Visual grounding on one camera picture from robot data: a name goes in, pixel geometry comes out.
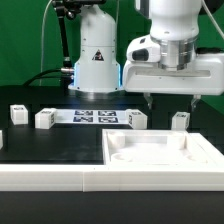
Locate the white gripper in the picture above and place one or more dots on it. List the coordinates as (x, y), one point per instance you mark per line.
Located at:
(203, 76)

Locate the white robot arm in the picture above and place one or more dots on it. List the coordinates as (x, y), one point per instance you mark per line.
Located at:
(164, 61)

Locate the white tag sheet with markers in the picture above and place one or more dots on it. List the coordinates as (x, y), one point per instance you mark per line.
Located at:
(75, 116)

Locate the white L-shaped obstacle fence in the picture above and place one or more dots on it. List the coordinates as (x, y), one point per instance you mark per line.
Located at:
(109, 177)

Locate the white square tabletop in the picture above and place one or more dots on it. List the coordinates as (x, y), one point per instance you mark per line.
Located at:
(151, 147)

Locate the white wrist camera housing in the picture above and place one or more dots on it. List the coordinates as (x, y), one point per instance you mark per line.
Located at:
(143, 49)

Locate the white block at left edge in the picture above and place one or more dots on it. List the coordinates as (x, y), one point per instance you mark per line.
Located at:
(1, 139)

